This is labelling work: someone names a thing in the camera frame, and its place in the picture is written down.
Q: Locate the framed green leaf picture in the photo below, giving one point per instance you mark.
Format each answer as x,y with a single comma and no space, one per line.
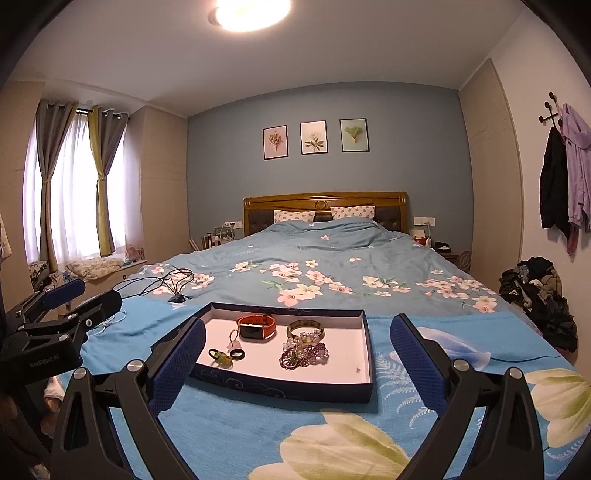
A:
354,135

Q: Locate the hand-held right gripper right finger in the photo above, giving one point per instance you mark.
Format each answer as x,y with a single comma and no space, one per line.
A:
415,355

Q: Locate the white earphones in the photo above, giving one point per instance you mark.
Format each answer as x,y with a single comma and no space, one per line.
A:
108,324

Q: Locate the folded pale blanket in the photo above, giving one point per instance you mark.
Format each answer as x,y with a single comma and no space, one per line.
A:
92,267

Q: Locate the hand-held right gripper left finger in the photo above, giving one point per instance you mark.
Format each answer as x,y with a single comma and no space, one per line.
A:
184,355

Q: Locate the white wall socket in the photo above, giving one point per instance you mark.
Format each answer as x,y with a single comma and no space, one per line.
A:
233,225
423,220

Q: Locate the pile of dark clothes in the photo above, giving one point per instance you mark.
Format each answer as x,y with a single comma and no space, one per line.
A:
540,295

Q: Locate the framed pink flower picture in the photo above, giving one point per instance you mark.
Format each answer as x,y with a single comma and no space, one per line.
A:
275,142

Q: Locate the pink crystal pendant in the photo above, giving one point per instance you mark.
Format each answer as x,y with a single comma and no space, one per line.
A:
234,344

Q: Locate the bedside table clutter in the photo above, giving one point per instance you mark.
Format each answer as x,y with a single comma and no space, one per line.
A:
438,247

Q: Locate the small pink fan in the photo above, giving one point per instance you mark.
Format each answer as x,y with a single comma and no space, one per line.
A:
133,253

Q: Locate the bedside bottles and chargers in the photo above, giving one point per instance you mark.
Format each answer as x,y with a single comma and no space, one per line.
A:
217,240

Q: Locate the orange smartwatch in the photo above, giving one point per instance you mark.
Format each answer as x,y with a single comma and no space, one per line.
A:
251,331

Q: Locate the grey-blue floral duvet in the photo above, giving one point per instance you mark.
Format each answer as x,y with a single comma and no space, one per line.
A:
346,249

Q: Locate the purple jacket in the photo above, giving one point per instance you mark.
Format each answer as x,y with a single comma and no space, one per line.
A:
579,175

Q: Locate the wooden bed headboard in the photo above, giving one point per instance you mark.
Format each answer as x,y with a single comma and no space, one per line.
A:
323,198

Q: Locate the black jacket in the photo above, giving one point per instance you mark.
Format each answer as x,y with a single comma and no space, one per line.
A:
554,184

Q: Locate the grey and yellow curtain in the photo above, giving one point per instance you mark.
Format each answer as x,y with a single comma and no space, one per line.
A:
106,194
48,194

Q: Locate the spotted white pillow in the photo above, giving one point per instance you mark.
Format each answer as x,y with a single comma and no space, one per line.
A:
353,212
293,217

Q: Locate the blue flower print blanket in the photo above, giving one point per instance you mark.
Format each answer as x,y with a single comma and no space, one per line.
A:
258,424

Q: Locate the white sheer curtain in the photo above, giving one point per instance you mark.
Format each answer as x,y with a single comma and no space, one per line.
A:
76,194

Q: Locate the maroon scarf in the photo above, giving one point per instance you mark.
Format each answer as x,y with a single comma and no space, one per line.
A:
572,240

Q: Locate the framed white flower picture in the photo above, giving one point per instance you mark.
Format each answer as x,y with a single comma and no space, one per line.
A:
314,138

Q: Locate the green-brown bangle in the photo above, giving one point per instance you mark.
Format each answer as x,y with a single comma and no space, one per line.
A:
295,324

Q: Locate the dark blue shallow box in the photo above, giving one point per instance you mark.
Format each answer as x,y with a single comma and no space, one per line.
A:
323,364

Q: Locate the beige wardrobe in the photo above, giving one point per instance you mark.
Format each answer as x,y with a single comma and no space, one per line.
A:
489,175
164,184

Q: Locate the round ceiling lamp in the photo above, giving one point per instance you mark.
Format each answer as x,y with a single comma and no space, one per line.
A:
251,14

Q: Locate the black wall coat rack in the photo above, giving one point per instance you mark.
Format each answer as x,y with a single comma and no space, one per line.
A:
550,113

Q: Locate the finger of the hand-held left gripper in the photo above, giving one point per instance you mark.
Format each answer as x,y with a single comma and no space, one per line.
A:
108,304
64,293

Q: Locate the beige window bench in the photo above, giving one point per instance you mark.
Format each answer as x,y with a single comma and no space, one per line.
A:
92,288

